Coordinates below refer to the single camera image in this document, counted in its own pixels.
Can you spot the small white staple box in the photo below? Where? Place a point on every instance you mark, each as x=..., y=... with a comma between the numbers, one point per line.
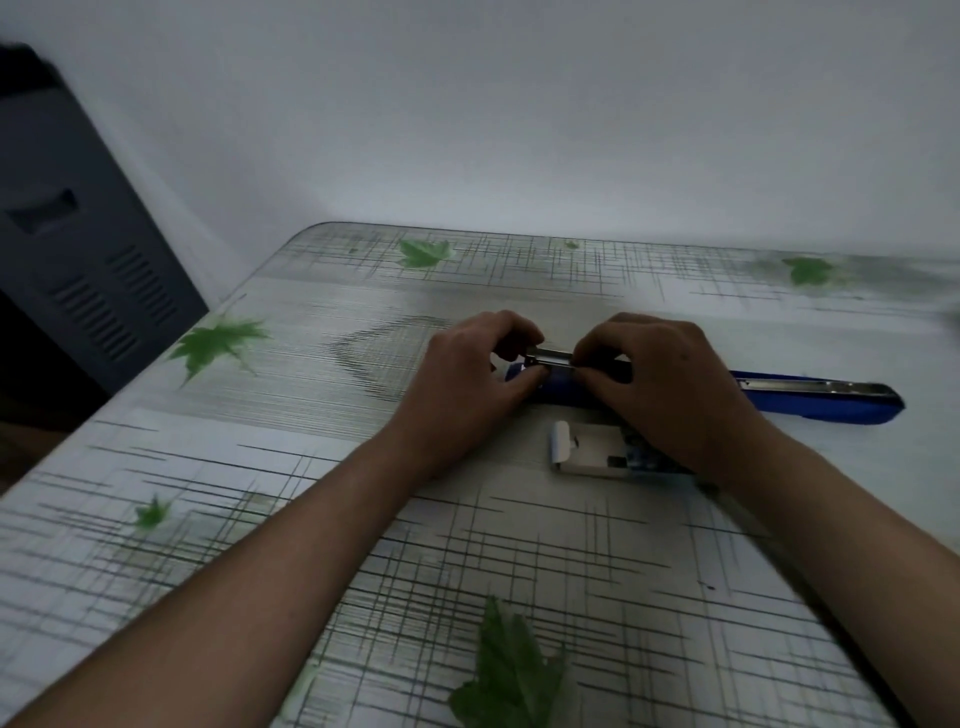
x=592, y=454

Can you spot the person's left forearm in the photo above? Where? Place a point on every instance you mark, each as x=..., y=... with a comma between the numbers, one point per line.
x=247, y=592

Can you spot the person's right hand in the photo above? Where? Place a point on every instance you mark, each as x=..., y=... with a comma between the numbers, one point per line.
x=675, y=397

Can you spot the dark grey cabinet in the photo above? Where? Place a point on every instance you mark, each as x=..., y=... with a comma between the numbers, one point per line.
x=67, y=247

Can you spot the person's right thumb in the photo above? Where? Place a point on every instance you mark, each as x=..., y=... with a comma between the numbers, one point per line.
x=604, y=381

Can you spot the blue metal stapler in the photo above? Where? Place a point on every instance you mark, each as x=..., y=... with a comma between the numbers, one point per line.
x=817, y=401

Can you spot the person's left thumb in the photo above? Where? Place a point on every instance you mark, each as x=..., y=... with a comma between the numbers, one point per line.
x=531, y=382

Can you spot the silver staple strip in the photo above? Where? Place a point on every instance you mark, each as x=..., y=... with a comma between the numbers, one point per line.
x=551, y=357

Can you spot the person's right forearm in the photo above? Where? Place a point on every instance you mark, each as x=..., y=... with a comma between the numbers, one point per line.
x=847, y=547

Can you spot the person's left hand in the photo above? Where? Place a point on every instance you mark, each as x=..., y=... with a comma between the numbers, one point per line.
x=457, y=390

